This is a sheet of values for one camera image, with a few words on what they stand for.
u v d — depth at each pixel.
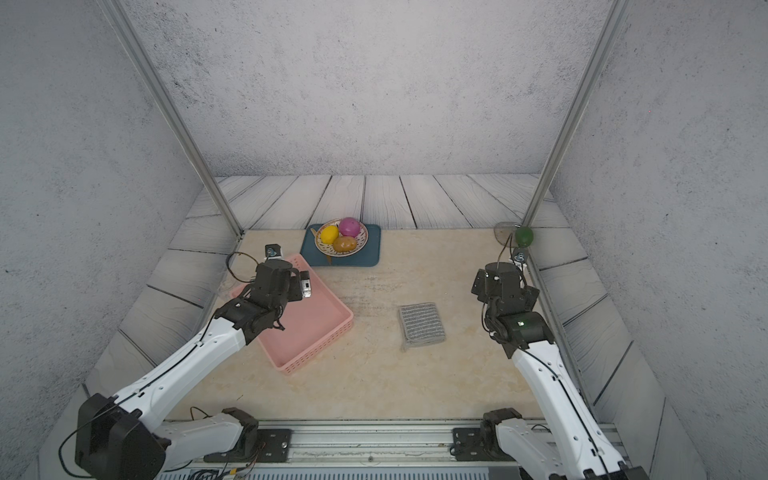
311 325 0.89
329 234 1.15
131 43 0.74
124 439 0.37
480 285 0.70
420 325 0.93
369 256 1.12
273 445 0.73
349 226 1.15
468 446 0.71
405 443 0.74
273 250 0.69
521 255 0.61
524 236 1.15
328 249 1.15
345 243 1.10
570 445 0.39
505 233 1.21
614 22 0.71
